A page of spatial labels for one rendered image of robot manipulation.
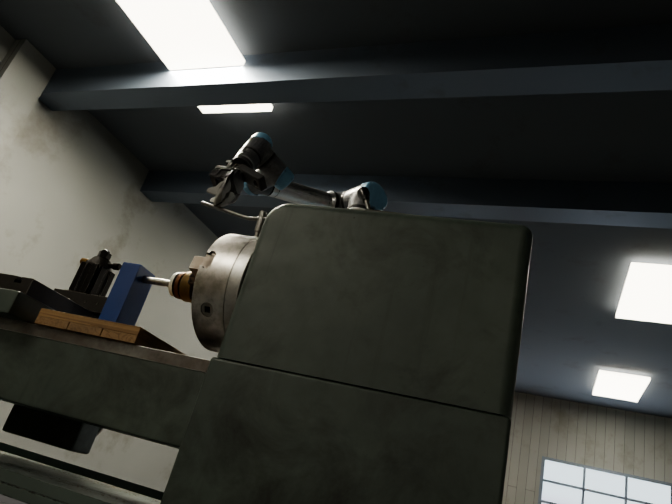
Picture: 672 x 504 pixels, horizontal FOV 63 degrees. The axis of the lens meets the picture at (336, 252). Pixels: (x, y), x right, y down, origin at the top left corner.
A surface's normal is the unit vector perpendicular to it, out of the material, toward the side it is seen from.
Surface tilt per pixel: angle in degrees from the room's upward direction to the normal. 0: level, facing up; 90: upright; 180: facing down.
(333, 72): 90
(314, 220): 90
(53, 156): 90
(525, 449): 90
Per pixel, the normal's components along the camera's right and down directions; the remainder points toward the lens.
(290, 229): -0.24, -0.45
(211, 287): -0.30, -0.19
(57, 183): 0.91, 0.07
